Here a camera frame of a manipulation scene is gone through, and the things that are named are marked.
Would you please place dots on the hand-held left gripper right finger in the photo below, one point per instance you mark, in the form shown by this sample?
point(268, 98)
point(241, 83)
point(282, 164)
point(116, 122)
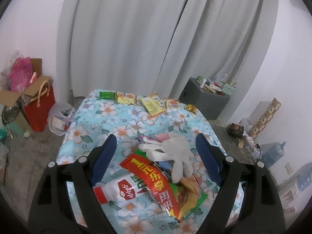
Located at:
point(207, 158)

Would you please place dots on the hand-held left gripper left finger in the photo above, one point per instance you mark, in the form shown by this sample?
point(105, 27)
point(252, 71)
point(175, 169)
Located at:
point(104, 158)

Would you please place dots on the white cotton glove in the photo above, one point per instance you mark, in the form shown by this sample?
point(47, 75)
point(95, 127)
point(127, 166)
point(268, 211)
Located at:
point(175, 151)

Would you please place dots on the white red yogurt bottle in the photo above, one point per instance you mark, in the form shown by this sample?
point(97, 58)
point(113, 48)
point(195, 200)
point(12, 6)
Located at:
point(117, 189)

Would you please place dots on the red green chip bag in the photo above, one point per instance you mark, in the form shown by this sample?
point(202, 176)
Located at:
point(156, 185)

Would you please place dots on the dark printed box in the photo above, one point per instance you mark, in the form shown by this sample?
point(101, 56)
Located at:
point(236, 130)

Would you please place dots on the floral light blue blanket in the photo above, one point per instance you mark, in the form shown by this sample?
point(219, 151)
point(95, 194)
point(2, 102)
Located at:
point(126, 121)

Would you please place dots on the gold foil wrapper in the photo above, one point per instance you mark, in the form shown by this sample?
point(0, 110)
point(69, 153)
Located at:
point(190, 108)

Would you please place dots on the grey cabinet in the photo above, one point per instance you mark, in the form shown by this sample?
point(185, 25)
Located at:
point(202, 104)

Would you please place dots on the pink paper wrapper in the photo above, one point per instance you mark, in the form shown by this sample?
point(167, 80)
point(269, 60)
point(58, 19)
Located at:
point(156, 138)

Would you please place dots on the clear bag with items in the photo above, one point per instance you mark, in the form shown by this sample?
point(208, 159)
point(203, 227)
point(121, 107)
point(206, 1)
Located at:
point(59, 119)

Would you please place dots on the green snack packet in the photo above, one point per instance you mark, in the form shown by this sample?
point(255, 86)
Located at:
point(107, 95)

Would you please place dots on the small yellow snack packet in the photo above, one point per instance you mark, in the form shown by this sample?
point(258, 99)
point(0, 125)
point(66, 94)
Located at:
point(171, 103)
point(126, 98)

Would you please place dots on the blue water jug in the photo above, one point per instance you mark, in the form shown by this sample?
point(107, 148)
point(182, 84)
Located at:
point(273, 154)

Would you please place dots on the large yellow snack packet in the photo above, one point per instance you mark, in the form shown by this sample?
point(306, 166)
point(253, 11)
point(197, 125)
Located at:
point(153, 104)

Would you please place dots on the green box with sticks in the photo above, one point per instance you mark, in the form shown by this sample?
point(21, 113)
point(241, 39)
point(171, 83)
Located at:
point(229, 89)

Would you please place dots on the small white bottle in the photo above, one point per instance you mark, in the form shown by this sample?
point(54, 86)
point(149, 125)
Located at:
point(203, 83)

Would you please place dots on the red gift bag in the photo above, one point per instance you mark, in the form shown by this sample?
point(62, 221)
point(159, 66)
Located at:
point(39, 112)

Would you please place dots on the blue white package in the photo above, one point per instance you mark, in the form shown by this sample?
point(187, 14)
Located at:
point(303, 178)

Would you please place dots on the brown cardboard box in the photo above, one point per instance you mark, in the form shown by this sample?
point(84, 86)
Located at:
point(36, 85)

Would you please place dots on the metal bowl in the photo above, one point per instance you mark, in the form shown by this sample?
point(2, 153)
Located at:
point(11, 112)

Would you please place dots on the pink plastic bag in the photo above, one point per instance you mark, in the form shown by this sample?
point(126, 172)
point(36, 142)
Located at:
point(20, 75)

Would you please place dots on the grey curtain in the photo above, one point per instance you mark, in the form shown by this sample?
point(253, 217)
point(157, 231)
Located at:
point(134, 41)

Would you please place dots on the wall socket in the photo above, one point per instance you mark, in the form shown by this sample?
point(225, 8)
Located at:
point(289, 168)

